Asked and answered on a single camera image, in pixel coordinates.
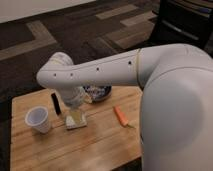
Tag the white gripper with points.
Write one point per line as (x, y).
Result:
(73, 98)

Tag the white sponge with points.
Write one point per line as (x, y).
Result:
(72, 123)

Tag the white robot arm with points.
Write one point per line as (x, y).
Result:
(176, 109)

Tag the dark blue bowl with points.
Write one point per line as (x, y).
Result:
(98, 93)

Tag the black marker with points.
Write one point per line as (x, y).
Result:
(56, 103)

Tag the orange carrot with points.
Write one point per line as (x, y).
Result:
(121, 117)

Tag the white plastic cup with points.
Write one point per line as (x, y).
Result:
(37, 118)

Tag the black chair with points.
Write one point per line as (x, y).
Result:
(184, 21)

